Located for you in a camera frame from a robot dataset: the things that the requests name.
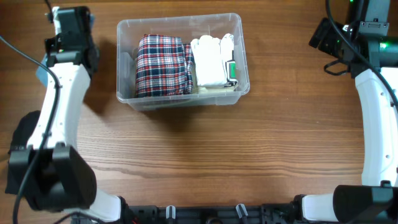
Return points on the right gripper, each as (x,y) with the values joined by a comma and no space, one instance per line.
(326,45)

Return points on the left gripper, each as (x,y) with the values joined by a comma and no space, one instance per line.
(52,43)

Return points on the blue denim cloth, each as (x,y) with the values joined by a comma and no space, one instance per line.
(41,74)

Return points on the red plaid shirt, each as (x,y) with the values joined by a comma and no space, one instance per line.
(163,49)

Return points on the cream cloth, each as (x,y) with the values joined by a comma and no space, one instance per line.
(214,91)

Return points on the white t-shirt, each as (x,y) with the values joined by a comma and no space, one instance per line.
(215,66)

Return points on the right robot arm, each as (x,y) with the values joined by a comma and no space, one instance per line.
(362,43)

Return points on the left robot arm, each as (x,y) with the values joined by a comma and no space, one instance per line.
(47,170)

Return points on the clear plastic storage container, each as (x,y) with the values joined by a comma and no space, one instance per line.
(130,32)

